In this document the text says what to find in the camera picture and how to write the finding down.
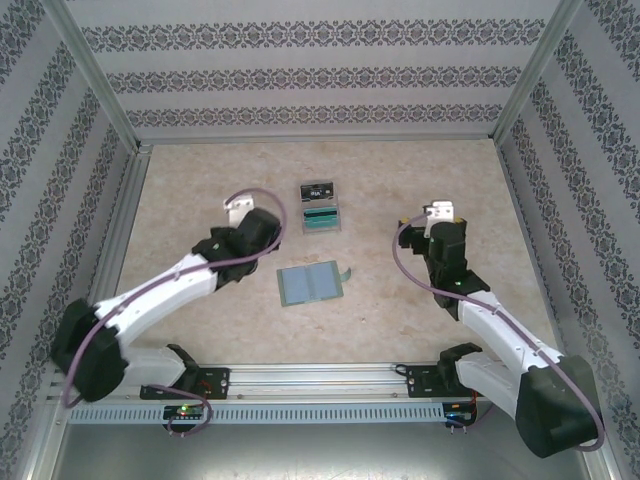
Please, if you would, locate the teal VIP card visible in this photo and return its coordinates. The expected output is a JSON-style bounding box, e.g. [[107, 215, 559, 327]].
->
[[303, 207, 342, 232]]

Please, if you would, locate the black VIP card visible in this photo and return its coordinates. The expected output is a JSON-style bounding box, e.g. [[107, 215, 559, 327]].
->
[[299, 183, 336, 202]]

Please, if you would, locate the clear plastic case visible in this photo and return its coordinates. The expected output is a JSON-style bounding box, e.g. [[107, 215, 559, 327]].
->
[[276, 259, 354, 308]]

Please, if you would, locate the clear acrylic card stand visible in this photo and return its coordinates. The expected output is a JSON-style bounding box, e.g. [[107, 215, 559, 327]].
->
[[298, 178, 344, 237]]

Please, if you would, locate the small circuit board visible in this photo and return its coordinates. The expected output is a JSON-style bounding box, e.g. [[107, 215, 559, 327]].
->
[[443, 405, 479, 426], [163, 403, 207, 422]]

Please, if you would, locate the brushed metal panel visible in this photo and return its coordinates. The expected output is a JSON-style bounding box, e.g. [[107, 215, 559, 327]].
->
[[52, 423, 609, 480]]

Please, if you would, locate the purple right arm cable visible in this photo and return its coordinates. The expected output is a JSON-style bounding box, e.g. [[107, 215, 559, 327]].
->
[[392, 212, 606, 454]]

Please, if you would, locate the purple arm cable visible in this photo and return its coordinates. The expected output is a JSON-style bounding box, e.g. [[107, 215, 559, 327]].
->
[[59, 187, 289, 437], [392, 212, 606, 454]]

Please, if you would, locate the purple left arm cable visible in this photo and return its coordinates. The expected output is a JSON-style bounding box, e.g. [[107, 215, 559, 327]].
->
[[59, 187, 289, 437]]

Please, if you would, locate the aluminium side rail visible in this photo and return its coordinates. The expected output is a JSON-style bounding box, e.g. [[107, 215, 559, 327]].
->
[[74, 143, 154, 321], [497, 139, 569, 359]]

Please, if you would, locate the aluminium frame crossbar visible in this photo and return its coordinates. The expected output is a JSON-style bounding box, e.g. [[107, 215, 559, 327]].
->
[[137, 133, 496, 146]]

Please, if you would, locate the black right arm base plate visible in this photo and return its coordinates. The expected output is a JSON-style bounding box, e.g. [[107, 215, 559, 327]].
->
[[405, 364, 454, 400]]

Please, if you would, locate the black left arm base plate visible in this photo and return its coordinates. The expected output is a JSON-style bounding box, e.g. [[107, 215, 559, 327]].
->
[[139, 366, 232, 401]]

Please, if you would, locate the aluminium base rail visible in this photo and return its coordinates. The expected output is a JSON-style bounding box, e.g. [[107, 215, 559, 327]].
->
[[47, 363, 501, 404]]

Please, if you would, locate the aluminium frame post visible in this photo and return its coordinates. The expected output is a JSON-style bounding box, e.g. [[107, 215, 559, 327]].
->
[[489, 0, 587, 146], [42, 0, 154, 156]]

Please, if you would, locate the slotted grey cable duct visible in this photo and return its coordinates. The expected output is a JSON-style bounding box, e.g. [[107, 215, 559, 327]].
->
[[67, 403, 446, 424]]

